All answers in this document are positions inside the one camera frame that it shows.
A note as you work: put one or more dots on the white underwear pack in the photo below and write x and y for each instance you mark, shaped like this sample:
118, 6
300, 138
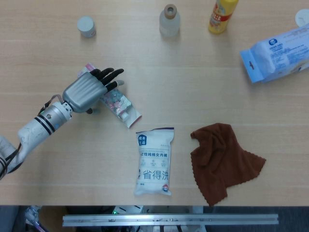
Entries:
153, 164

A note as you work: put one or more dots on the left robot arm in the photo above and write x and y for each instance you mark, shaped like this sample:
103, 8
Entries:
31, 135

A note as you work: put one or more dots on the brown cloth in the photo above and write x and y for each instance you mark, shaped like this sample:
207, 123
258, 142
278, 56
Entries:
222, 162

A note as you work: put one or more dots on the yellow spray bottle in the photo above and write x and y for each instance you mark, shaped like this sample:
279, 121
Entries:
220, 17

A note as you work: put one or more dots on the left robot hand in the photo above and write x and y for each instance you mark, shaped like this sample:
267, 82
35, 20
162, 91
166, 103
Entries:
84, 91

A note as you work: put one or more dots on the frosted glass bottle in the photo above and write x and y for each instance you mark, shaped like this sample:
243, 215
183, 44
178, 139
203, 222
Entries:
169, 21

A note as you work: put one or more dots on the aluminium rail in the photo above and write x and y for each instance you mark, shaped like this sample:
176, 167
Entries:
169, 219

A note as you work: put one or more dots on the small white jar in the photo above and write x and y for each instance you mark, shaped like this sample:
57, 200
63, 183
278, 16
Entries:
86, 26

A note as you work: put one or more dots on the blue white wipes pack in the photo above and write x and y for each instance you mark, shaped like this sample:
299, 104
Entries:
277, 55

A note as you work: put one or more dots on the floral toothpaste box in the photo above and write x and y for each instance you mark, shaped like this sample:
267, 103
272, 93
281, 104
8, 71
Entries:
120, 106

